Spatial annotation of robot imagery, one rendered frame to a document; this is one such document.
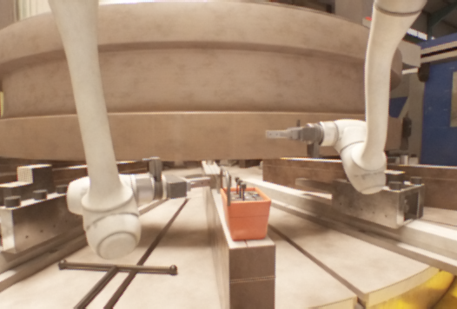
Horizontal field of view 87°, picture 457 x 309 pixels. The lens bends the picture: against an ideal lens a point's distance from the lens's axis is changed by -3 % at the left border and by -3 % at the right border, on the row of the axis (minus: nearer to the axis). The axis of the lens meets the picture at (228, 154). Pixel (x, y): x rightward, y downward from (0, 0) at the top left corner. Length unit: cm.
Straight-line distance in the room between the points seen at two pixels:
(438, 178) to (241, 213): 234
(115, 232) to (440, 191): 273
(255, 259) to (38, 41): 177
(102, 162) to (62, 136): 125
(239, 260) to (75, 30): 69
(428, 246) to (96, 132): 167
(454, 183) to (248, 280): 237
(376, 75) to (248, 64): 100
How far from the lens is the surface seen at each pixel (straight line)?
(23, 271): 164
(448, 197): 292
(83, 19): 64
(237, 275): 79
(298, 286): 131
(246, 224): 77
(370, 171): 88
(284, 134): 89
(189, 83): 158
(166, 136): 143
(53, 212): 164
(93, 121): 57
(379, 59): 76
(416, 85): 772
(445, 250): 175
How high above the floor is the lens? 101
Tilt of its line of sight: 5 degrees down
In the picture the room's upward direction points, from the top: 1 degrees counter-clockwise
